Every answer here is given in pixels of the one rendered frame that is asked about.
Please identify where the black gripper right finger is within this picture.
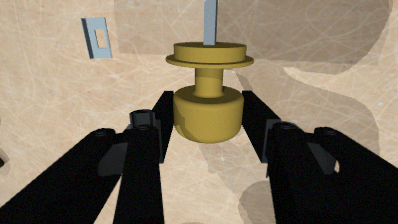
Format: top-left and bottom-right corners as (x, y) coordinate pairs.
(242, 91), (398, 224)

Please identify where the grey metal strike plate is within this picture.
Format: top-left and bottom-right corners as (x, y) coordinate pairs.
(80, 17), (111, 59)

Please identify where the brass door knob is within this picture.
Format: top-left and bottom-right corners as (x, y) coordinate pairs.
(0, 158), (5, 168)
(166, 0), (254, 144)

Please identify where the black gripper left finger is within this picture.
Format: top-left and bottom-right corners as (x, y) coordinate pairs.
(0, 91), (174, 224)

